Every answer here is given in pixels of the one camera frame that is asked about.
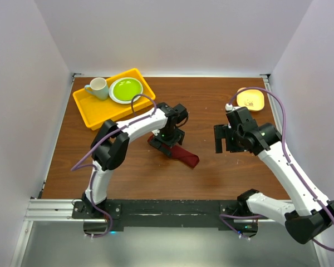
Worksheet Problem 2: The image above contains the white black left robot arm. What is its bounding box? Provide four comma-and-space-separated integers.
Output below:
82, 102, 189, 218

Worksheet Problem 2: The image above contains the small yellow square dish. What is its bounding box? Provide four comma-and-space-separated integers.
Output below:
237, 89, 265, 112

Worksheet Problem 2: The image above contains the aluminium frame rail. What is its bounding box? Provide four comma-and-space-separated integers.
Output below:
23, 197, 318, 223

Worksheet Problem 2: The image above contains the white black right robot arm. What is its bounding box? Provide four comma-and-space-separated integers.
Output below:
214, 104, 334, 244

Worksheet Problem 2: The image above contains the dark red cloth napkin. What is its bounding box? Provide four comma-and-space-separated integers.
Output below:
148, 135, 200, 169

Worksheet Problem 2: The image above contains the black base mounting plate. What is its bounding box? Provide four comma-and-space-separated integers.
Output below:
72, 199, 269, 231

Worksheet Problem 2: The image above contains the light blue ceramic mug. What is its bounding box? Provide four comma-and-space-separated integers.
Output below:
85, 77, 109, 101

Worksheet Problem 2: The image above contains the green plate white rim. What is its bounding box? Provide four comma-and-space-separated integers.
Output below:
109, 77, 143, 104

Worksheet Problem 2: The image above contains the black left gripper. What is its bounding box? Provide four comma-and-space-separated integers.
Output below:
149, 127, 184, 159

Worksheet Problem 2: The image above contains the yellow plastic tray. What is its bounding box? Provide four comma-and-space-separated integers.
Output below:
72, 68, 156, 130

